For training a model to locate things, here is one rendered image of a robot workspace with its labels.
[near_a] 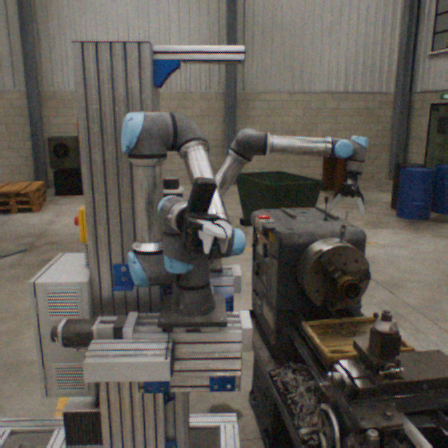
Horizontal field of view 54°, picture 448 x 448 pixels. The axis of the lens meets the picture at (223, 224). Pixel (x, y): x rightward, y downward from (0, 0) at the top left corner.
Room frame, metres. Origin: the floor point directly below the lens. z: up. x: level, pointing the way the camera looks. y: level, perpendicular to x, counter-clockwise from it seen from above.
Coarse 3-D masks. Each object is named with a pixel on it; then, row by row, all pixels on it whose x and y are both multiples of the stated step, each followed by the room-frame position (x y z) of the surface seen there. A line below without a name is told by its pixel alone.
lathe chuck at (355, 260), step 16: (336, 240) 1.94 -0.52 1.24; (336, 256) 1.86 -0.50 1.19; (352, 256) 1.87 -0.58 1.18; (304, 272) 1.86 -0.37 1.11; (320, 272) 1.85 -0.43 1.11; (304, 288) 1.87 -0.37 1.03; (320, 288) 1.85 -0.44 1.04; (320, 304) 1.85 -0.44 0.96; (336, 304) 1.86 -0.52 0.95; (352, 304) 1.88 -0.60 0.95
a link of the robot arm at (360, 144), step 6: (354, 138) 1.95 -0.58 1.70; (360, 138) 1.94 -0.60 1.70; (366, 138) 1.95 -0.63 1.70; (354, 144) 1.94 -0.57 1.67; (360, 144) 1.94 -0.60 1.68; (366, 144) 1.94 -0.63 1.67; (354, 150) 1.94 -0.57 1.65; (360, 150) 1.93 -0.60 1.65; (366, 150) 1.95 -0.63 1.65; (354, 156) 1.94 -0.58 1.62; (360, 156) 1.93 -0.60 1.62; (360, 162) 1.94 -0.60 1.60
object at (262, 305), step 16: (256, 288) 2.41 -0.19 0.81; (256, 304) 2.41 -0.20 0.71; (272, 304) 2.07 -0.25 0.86; (272, 320) 2.05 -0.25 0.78; (288, 320) 2.00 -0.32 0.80; (272, 336) 2.04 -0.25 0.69; (288, 336) 2.00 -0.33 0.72; (288, 352) 2.09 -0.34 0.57; (256, 368) 2.42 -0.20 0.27; (256, 384) 2.39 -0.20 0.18; (256, 400) 2.37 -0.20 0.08; (272, 400) 2.07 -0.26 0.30; (256, 416) 2.31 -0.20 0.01; (272, 416) 2.05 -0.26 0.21; (272, 432) 2.03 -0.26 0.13; (288, 432) 2.02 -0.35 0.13
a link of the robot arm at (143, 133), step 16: (144, 112) 1.30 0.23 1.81; (160, 112) 1.33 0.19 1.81; (128, 128) 1.25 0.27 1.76; (144, 128) 1.26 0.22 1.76; (160, 128) 1.28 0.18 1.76; (176, 128) 1.30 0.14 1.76; (128, 144) 1.25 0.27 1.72; (144, 144) 1.26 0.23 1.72; (160, 144) 1.28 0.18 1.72; (144, 160) 1.26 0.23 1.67; (160, 160) 1.29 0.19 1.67; (144, 176) 1.28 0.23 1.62; (160, 176) 1.30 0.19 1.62; (144, 192) 1.28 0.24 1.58; (160, 192) 1.30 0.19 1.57; (144, 208) 1.28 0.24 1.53; (144, 224) 1.28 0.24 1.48; (160, 224) 1.30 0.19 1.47; (144, 240) 1.28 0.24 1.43; (160, 240) 1.30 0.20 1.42; (128, 256) 1.30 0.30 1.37; (144, 256) 1.27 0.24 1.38; (160, 256) 1.28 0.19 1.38; (144, 272) 1.25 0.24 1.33; (160, 272) 1.27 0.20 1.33
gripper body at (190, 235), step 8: (184, 208) 0.97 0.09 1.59; (176, 216) 0.97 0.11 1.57; (192, 216) 0.89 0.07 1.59; (200, 216) 0.89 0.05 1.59; (208, 216) 0.90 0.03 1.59; (216, 216) 0.91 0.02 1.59; (176, 224) 0.97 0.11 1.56; (184, 224) 0.92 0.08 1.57; (184, 232) 0.91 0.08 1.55; (192, 232) 0.88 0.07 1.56; (184, 240) 0.91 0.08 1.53; (192, 240) 0.87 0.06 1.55; (200, 240) 0.88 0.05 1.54; (216, 240) 0.89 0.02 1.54; (184, 248) 0.91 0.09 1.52; (192, 248) 0.89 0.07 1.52; (200, 248) 0.88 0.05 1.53
